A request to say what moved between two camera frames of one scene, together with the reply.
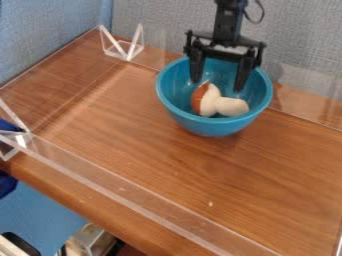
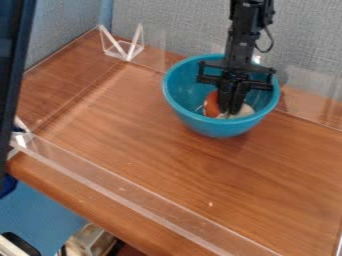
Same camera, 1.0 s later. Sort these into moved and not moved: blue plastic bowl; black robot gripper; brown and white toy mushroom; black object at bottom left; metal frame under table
Moved: black robot gripper; brown and white toy mushroom; blue plastic bowl
Not moved: black object at bottom left; metal frame under table
